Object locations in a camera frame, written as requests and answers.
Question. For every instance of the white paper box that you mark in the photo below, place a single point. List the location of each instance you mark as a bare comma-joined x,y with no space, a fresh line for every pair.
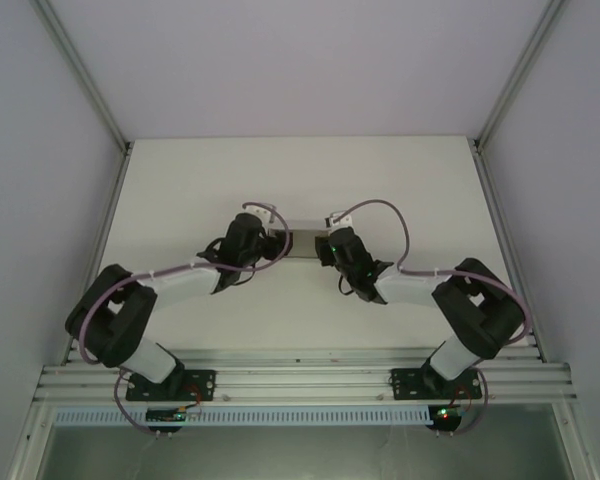
306,245

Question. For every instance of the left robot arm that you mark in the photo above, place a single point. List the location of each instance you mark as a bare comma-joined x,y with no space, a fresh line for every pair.
130,315

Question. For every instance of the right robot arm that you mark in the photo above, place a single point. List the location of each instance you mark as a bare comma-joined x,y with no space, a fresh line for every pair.
470,310

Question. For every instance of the right controller circuit board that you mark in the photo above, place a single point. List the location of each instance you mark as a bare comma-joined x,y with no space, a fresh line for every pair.
447,415

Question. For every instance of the controller circuit board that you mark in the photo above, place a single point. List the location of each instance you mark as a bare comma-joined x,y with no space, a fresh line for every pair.
172,415
447,415

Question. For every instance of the left controller circuit board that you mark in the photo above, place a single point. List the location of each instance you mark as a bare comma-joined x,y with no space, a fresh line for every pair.
172,415

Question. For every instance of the aluminium mounting rail beam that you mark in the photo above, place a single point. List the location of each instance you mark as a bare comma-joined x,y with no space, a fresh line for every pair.
300,377

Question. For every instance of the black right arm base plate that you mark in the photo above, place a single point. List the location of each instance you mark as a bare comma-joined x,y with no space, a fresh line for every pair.
405,382

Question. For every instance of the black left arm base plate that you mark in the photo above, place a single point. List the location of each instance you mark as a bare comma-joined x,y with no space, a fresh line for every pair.
200,385

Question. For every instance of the aluminium frame post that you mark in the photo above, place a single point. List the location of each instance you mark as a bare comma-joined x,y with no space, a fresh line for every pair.
85,80
522,70

